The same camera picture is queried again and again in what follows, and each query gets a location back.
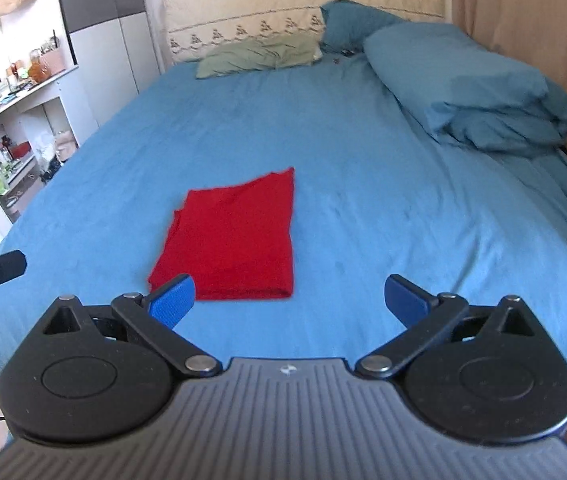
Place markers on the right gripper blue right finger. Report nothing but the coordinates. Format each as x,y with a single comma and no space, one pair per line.
429,321

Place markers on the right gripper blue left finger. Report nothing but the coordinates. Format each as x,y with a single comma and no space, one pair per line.
153,319

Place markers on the red knit garment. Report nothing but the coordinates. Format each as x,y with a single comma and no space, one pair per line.
234,242

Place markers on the white shelf desk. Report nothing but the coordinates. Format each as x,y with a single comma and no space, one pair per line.
58,104

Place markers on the blue bed sheet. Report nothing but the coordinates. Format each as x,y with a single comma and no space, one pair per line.
374,195

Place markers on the orange plush toy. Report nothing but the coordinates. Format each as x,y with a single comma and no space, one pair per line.
38,71

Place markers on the blue folded duvet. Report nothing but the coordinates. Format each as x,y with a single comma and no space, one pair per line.
463,94

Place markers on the pink basket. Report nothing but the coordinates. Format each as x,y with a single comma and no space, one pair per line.
54,61

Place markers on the green pillow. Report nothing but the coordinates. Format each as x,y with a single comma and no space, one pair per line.
258,54

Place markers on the dark teal pillow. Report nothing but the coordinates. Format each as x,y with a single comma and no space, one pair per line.
348,24

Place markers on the white grey wardrobe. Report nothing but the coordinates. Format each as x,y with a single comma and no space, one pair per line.
111,42

